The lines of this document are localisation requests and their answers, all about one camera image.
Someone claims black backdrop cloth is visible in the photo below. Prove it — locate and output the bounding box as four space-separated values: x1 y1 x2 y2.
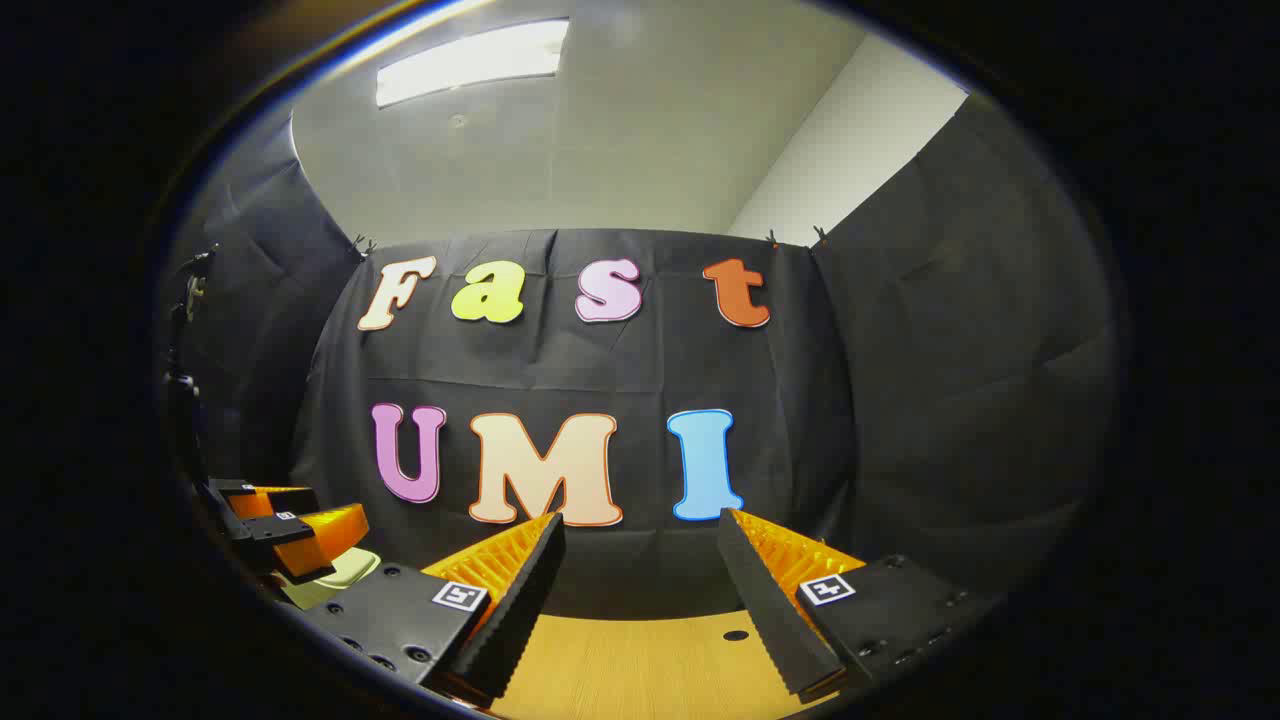
160 92 1121 621

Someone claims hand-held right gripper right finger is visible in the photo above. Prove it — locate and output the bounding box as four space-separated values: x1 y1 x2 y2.
716 507 1001 706

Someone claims green desktop garbage bin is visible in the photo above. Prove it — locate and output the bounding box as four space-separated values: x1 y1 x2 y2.
280 548 383 611

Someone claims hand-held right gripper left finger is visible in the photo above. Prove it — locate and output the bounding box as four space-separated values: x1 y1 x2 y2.
298 512 567 706

